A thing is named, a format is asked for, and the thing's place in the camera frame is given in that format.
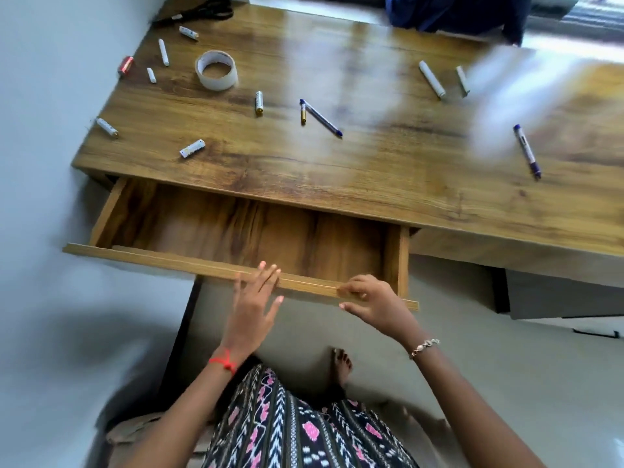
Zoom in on person's left hand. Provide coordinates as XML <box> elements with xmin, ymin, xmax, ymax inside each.
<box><xmin>218</xmin><ymin>261</ymin><xmax>285</xmax><ymax>364</ymax></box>

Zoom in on person's right hand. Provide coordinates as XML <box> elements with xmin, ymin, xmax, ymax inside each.
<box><xmin>338</xmin><ymin>274</ymin><xmax>426</xmax><ymax>349</ymax></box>

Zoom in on wooden desk drawer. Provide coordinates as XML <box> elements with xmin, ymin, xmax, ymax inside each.
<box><xmin>63</xmin><ymin>176</ymin><xmax>420</xmax><ymax>311</ymax></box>

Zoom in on person's left forearm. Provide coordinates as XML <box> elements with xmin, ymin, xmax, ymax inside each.
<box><xmin>117</xmin><ymin>355</ymin><xmax>250</xmax><ymax>468</ymax></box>

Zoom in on person's right forearm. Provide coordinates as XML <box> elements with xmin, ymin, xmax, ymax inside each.
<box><xmin>409</xmin><ymin>342</ymin><xmax>547</xmax><ymax>468</ymax></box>

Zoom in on person's foot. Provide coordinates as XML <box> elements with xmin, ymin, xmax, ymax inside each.
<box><xmin>331</xmin><ymin>348</ymin><xmax>354</xmax><ymax>390</ymax></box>

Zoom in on black desk leg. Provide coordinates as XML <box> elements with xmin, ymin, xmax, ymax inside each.
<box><xmin>158</xmin><ymin>275</ymin><xmax>203</xmax><ymax>410</ymax></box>

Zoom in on black pink patterned garment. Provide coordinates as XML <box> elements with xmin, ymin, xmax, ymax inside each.
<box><xmin>202</xmin><ymin>364</ymin><xmax>420</xmax><ymax>468</ymax></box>

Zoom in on wooden desk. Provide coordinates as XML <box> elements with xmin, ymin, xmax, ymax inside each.
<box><xmin>71</xmin><ymin>0</ymin><xmax>624</xmax><ymax>289</ymax></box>

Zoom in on blue ballpoint pen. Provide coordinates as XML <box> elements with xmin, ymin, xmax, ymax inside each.
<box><xmin>299</xmin><ymin>98</ymin><xmax>343</xmax><ymax>139</ymax></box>

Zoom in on beige cloth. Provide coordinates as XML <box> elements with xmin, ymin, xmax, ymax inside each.
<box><xmin>106</xmin><ymin>411</ymin><xmax>213</xmax><ymax>459</ymax></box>

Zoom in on clear tape roll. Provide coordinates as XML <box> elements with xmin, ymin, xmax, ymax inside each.
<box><xmin>195</xmin><ymin>50</ymin><xmax>239</xmax><ymax>91</ymax></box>

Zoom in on grey cabinet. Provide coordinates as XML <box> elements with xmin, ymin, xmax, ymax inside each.
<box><xmin>504</xmin><ymin>268</ymin><xmax>624</xmax><ymax>321</ymax></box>

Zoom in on blue and white marker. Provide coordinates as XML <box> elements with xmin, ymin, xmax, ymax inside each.
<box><xmin>513</xmin><ymin>124</ymin><xmax>542</xmax><ymax>179</ymax></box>

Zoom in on thick white marker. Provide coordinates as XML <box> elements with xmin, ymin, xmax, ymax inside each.
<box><xmin>418</xmin><ymin>60</ymin><xmax>447</xmax><ymax>100</ymax></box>

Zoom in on black scissors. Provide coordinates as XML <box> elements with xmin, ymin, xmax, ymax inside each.
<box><xmin>151</xmin><ymin>0</ymin><xmax>234</xmax><ymax>28</ymax></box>

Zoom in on blue cloth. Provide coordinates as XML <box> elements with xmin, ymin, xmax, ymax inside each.
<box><xmin>384</xmin><ymin>0</ymin><xmax>533</xmax><ymax>46</ymax></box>

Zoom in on red thread bracelet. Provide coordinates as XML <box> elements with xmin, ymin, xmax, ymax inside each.
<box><xmin>209</xmin><ymin>349</ymin><xmax>239</xmax><ymax>376</ymax></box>

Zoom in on silver bead bracelet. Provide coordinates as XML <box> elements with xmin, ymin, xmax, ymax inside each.
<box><xmin>409</xmin><ymin>338</ymin><xmax>441</xmax><ymax>359</ymax></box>

